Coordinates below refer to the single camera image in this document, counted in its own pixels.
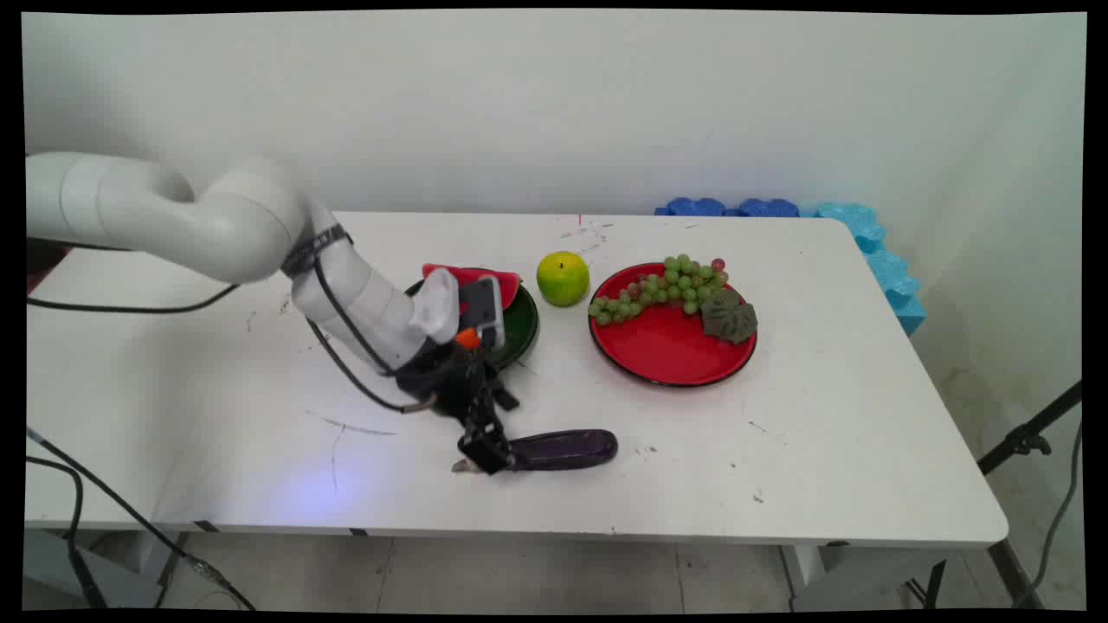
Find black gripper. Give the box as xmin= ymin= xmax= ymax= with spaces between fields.
xmin=394 ymin=341 xmax=521 ymax=476

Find dark purple eggplant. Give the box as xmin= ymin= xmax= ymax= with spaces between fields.
xmin=451 ymin=429 xmax=619 ymax=474

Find dark green plate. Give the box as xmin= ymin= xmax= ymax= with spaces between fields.
xmin=403 ymin=277 xmax=540 ymax=371

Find red watermelon slice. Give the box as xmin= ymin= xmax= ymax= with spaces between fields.
xmin=422 ymin=263 xmax=522 ymax=312

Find green apple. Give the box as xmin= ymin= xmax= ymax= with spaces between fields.
xmin=536 ymin=251 xmax=591 ymax=307

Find red plate with black rim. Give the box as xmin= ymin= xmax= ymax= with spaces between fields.
xmin=588 ymin=261 xmax=758 ymax=388

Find green grape bunch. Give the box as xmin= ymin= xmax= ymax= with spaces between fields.
xmin=588 ymin=254 xmax=730 ymax=326

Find green grape leaf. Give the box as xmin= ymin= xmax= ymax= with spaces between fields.
xmin=699 ymin=287 xmax=759 ymax=345

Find dark blue foam mat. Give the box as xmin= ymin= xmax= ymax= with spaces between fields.
xmin=654 ymin=197 xmax=801 ymax=217

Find light blue foam mat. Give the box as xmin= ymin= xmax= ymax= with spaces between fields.
xmin=798 ymin=202 xmax=927 ymax=337

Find black tripod stand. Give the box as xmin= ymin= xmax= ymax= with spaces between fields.
xmin=976 ymin=381 xmax=1085 ymax=475

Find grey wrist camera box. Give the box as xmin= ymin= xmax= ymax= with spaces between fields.
xmin=457 ymin=275 xmax=507 ymax=349

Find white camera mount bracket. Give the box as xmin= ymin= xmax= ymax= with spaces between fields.
xmin=409 ymin=267 xmax=461 ymax=345

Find black strap on arm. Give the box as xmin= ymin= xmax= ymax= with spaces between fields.
xmin=279 ymin=223 xmax=354 ymax=279

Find grey table leg frame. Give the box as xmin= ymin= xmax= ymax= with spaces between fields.
xmin=779 ymin=542 xmax=1044 ymax=612

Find black cable with connector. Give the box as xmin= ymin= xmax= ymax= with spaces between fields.
xmin=26 ymin=427 xmax=257 ymax=612

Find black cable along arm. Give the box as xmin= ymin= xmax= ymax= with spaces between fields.
xmin=26 ymin=255 xmax=438 ymax=414

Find black looped cable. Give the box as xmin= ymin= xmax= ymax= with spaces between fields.
xmin=26 ymin=456 xmax=106 ymax=608

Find grey hanging cable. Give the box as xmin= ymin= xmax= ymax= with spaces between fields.
xmin=1013 ymin=422 xmax=1085 ymax=608

